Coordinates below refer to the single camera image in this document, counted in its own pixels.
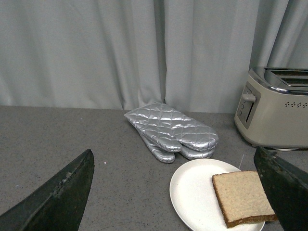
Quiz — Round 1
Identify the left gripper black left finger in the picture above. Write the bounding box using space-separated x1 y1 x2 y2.
0 149 94 231

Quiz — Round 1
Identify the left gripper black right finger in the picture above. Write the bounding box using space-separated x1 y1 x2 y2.
254 147 308 231

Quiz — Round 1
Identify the brown bread slice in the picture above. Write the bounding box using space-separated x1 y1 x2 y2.
212 171 278 228

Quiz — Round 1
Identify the beige two-slot toaster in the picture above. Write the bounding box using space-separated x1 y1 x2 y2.
234 67 308 150

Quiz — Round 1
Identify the white round plate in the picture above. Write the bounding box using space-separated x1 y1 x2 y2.
169 159 265 231

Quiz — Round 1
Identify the lower silver quilted oven mitt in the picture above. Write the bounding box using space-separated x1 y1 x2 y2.
139 133 215 164

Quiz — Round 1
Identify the grey curtain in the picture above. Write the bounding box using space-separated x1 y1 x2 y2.
0 0 308 113

